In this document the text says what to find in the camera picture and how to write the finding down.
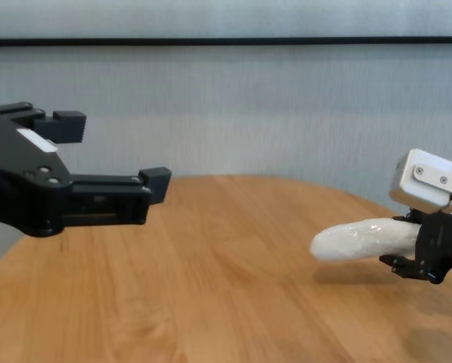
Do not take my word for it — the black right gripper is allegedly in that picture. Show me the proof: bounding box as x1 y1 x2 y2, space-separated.
379 207 452 285

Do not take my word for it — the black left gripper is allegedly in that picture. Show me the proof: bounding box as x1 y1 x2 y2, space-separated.
0 101 173 238

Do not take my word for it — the black wall rail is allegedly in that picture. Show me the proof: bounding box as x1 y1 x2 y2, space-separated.
0 36 452 48

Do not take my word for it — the white plastic-wrapped sandbag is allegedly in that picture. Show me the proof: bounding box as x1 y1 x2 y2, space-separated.
309 217 419 262

